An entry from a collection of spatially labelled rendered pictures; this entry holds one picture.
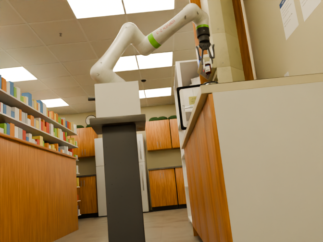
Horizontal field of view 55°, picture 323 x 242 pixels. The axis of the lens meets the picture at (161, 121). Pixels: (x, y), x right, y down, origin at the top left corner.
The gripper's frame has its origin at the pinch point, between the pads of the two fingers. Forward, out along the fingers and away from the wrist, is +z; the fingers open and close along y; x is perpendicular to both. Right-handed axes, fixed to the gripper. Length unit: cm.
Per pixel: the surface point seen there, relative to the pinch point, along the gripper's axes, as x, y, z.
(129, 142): 21, 56, 51
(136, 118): 26, 50, 39
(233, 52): -41, -31, -24
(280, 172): 69, -11, 78
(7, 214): -90, 182, 88
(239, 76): -43, -32, -4
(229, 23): -41, -31, -51
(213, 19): -35, -16, -52
